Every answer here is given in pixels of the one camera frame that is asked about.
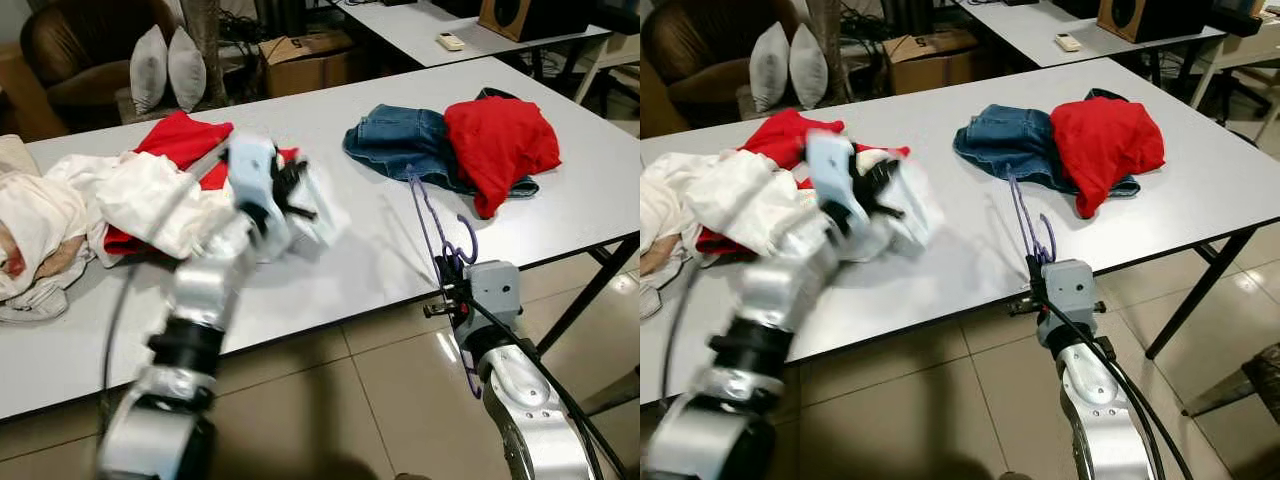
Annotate red garment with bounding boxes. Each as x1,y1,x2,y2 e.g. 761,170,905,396
695,108,911,256
1050,95,1166,219
443,95,563,219
100,110,301,257

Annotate grey brown post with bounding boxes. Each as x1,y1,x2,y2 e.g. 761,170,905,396
180,0,231,109
805,0,853,106

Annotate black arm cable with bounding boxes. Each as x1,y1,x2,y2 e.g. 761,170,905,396
660,265,703,406
1045,300,1196,480
98,262,141,406
465,295,629,480

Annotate grey pillow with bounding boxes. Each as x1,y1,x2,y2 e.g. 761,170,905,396
130,25,169,116
788,22,831,109
750,22,793,113
167,27,208,113

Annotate purple plastic hanger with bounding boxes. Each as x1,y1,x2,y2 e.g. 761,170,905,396
405,165,486,401
1005,170,1059,266

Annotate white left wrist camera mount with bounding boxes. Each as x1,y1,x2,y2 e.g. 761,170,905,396
225,135,283,218
805,130,861,216

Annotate dark stool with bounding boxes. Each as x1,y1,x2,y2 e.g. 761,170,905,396
580,368,641,416
1183,340,1280,421

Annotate white garment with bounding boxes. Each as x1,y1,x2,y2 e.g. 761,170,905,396
685,148,946,263
45,150,341,266

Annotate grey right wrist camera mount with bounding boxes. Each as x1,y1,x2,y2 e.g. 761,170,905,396
1043,258,1099,347
465,260,523,338

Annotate brown armchair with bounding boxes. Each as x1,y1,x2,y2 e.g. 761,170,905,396
640,0,811,111
20,0,186,106

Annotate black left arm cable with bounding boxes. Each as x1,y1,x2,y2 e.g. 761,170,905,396
98,262,141,406
660,265,703,406

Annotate blue jeans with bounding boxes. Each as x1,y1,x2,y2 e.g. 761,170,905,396
343,104,541,199
952,103,1141,198

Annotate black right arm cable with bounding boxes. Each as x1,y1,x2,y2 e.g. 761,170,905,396
465,295,629,480
1045,300,1196,480

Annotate cream garment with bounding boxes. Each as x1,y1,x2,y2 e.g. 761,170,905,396
0,135,91,323
640,155,701,319

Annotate brown cardboard box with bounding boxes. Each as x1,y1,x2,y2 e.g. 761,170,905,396
260,30,356,99
885,28,981,96

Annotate white desk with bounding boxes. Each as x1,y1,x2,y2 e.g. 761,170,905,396
335,0,613,106
960,0,1226,101

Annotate wooden speaker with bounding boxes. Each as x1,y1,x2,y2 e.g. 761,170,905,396
1097,0,1216,43
478,0,601,43

